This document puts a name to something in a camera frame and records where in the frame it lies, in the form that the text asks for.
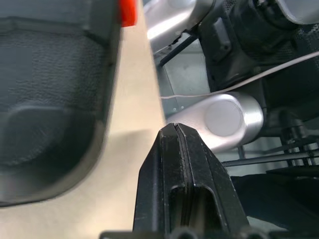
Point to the black tool case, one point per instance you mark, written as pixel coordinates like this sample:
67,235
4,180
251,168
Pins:
49,74

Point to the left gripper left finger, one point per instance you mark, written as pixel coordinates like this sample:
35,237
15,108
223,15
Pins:
154,174

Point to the silver black robot body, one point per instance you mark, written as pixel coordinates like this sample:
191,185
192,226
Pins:
224,119

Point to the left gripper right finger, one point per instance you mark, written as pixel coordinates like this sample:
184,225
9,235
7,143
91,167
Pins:
211,179

